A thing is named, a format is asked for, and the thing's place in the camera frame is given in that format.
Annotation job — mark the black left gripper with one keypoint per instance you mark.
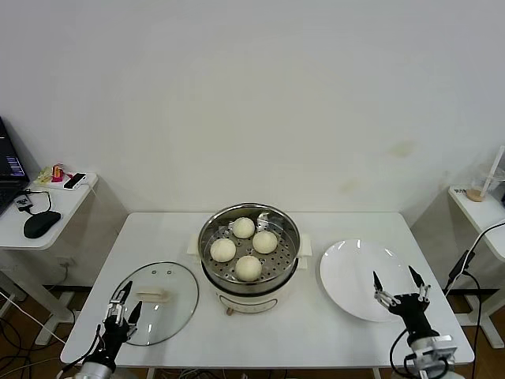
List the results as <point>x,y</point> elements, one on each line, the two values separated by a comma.
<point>116,335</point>

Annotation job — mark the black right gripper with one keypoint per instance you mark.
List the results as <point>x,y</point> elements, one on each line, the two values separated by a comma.
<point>412,314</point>

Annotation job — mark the round glass pot lid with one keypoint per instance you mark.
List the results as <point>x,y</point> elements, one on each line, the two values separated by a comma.
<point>177,284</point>

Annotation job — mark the white steamed baozi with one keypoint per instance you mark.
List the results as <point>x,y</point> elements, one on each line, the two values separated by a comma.
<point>223,249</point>
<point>264,242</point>
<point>249,267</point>
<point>244,227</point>

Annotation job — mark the stainless steel steamer basket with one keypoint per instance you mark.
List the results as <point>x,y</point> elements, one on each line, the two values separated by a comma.
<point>284,252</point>

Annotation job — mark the white round plate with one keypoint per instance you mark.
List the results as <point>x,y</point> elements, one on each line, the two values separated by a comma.
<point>347,272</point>

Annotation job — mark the clear plastic drink cup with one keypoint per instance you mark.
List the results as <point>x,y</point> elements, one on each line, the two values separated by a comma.
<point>475,193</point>

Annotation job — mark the black computer mouse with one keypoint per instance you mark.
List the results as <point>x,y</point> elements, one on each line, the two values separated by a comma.
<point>41,224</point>

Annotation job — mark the white side table with laptop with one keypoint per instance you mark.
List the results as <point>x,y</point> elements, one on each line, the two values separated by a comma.
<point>71,201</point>

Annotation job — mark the black and white phone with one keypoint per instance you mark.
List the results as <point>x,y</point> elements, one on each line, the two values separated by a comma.
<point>75,181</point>

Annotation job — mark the pink and orange small item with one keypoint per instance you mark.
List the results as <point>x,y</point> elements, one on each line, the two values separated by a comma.
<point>58,172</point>

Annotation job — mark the yellow snack packet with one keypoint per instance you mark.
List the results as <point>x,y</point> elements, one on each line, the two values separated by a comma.
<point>43,177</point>

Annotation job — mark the black laptop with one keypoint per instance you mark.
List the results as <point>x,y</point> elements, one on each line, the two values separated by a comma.
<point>8,158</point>

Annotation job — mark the white wall socket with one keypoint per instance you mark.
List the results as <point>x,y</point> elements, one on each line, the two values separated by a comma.
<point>66,263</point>

